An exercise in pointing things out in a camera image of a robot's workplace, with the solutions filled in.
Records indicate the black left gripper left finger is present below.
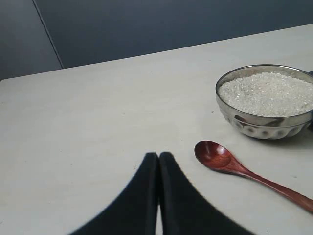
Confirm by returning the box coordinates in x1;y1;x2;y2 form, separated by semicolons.
72;152;157;235

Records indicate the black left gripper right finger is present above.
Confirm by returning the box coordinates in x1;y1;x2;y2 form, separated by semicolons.
159;152;247;235

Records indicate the steel bowl of rice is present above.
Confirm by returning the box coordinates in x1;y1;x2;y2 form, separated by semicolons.
215;64;313;140

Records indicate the dark red wooden spoon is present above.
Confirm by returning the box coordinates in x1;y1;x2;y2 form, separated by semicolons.
194;140;313;213

